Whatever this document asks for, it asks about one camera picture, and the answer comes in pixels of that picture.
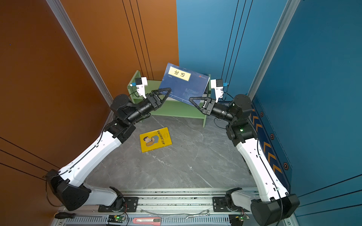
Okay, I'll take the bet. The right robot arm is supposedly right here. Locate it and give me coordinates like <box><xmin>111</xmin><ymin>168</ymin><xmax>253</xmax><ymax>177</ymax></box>
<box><xmin>189</xmin><ymin>94</ymin><xmax>300</xmax><ymax>226</ymax></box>

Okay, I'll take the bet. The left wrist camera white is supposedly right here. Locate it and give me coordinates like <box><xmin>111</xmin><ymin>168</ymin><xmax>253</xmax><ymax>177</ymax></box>
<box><xmin>130</xmin><ymin>77</ymin><xmax>148</xmax><ymax>98</ymax></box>

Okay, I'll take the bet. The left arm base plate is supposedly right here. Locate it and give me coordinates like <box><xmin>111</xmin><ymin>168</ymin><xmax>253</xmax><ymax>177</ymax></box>
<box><xmin>98</xmin><ymin>197</ymin><xmax>139</xmax><ymax>213</ymax></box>

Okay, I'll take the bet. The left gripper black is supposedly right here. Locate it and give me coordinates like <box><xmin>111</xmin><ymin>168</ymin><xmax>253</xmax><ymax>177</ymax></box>
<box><xmin>126</xmin><ymin>89</ymin><xmax>168</xmax><ymax>127</ymax></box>

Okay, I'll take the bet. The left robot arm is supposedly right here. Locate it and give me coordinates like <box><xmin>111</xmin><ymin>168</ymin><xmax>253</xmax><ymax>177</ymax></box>
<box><xmin>45</xmin><ymin>88</ymin><xmax>172</xmax><ymax>211</ymax></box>

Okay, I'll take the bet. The right green circuit board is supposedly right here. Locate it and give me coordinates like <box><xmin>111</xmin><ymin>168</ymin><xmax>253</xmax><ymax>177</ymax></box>
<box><xmin>229</xmin><ymin>215</ymin><xmax>250</xmax><ymax>226</ymax></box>

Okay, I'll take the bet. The green wooden two-tier shelf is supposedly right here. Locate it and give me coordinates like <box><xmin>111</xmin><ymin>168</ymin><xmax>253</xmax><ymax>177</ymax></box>
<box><xmin>127</xmin><ymin>71</ymin><xmax>206</xmax><ymax>128</ymax></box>

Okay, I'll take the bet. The yellow book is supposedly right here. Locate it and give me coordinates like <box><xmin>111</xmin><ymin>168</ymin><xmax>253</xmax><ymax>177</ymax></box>
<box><xmin>140</xmin><ymin>127</ymin><xmax>172</xmax><ymax>153</ymax></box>

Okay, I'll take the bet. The aluminium rail frame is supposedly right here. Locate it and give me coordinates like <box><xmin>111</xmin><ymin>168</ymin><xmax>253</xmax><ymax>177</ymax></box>
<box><xmin>53</xmin><ymin>188</ymin><xmax>258</xmax><ymax>226</ymax></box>

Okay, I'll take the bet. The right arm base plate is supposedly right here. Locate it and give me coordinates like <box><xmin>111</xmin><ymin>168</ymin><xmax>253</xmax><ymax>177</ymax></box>
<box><xmin>212</xmin><ymin>196</ymin><xmax>235</xmax><ymax>212</ymax></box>

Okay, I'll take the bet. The black handled screwdriver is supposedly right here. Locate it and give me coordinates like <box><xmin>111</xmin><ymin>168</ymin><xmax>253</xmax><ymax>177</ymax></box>
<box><xmin>54</xmin><ymin>212</ymin><xmax>76</xmax><ymax>219</ymax></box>

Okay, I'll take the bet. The left green circuit board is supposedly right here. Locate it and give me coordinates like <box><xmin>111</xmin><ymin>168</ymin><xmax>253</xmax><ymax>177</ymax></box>
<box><xmin>107</xmin><ymin>215</ymin><xmax>127</xmax><ymax>226</ymax></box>

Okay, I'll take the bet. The red utility knife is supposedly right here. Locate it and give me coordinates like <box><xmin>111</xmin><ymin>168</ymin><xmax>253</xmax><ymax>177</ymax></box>
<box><xmin>133</xmin><ymin>217</ymin><xmax>162</xmax><ymax>226</ymax></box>

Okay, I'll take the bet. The dark blue book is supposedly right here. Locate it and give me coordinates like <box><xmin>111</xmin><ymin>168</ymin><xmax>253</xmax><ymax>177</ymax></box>
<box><xmin>159</xmin><ymin>63</ymin><xmax>209</xmax><ymax>105</ymax></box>

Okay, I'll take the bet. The green circuit board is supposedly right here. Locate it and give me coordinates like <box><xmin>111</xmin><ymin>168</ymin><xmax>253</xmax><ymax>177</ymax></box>
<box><xmin>107</xmin><ymin>215</ymin><xmax>127</xmax><ymax>226</ymax></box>
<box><xmin>229</xmin><ymin>215</ymin><xmax>250</xmax><ymax>226</ymax></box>

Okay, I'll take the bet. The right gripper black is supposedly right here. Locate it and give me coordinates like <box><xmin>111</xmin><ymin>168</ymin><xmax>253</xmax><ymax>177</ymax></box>
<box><xmin>190</xmin><ymin>99</ymin><xmax>237</xmax><ymax>125</ymax></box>

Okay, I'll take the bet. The silver open-end wrench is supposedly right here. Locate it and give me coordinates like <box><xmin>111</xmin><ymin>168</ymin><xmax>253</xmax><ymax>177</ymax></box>
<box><xmin>185</xmin><ymin>210</ymin><xmax>210</xmax><ymax>219</ymax></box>

